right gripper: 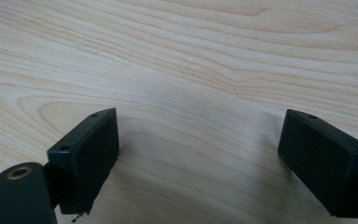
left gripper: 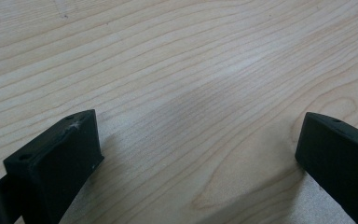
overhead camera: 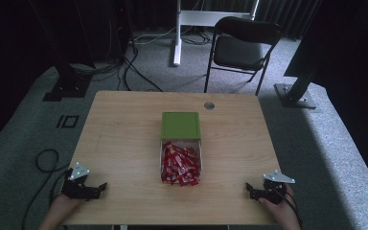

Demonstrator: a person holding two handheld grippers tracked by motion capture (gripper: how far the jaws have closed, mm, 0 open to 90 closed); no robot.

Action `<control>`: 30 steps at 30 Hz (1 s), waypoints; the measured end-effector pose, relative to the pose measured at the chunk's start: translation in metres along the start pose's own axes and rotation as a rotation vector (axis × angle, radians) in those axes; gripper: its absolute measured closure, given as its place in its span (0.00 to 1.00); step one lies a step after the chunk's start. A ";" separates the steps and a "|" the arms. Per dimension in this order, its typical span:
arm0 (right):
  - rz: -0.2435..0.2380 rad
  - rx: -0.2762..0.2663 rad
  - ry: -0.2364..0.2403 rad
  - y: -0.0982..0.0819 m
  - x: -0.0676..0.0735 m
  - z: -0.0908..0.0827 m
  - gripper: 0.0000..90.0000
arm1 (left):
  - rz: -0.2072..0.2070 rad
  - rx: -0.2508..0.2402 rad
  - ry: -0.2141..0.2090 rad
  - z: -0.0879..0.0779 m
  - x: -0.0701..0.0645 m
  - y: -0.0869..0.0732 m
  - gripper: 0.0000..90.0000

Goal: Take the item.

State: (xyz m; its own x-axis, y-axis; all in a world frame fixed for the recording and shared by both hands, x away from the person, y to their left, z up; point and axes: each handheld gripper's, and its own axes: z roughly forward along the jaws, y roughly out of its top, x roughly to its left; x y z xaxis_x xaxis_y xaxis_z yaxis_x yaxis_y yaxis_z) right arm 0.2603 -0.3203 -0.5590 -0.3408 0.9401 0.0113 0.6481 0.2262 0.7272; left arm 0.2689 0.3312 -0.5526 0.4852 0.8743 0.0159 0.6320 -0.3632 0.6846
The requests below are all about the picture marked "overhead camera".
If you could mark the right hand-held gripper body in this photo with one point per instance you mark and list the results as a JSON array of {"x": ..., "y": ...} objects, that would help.
[{"x": 276, "y": 188}]

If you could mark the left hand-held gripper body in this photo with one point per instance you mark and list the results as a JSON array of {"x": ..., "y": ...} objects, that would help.
[{"x": 75, "y": 187}]

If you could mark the person's right hand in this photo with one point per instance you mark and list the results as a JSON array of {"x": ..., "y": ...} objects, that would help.
[{"x": 279, "y": 207}]

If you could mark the person's left hand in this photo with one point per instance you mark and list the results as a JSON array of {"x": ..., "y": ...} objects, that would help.
[{"x": 64, "y": 204}]

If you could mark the clear plastic drawer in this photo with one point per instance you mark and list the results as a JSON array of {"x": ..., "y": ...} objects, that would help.
[{"x": 164, "y": 150}]

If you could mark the pile of red packets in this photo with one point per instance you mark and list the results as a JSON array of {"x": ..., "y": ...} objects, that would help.
[{"x": 180, "y": 166}]

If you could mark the grey table grommet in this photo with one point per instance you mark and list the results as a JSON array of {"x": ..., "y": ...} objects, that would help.
[{"x": 209, "y": 105}]

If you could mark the green box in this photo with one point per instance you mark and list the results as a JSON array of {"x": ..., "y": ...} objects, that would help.
[{"x": 180, "y": 125}]

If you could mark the black metal stand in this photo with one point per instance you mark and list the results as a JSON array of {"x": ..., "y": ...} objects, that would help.
[
  {"x": 68, "y": 83},
  {"x": 297, "y": 92}
]

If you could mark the black folding chair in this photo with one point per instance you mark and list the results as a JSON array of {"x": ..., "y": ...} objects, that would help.
[{"x": 239, "y": 51}]

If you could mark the dark computer tower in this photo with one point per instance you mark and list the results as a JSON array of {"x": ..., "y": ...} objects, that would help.
[{"x": 111, "y": 28}]

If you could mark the white desk frame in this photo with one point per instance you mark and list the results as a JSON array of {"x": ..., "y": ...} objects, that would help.
[{"x": 204, "y": 18}]

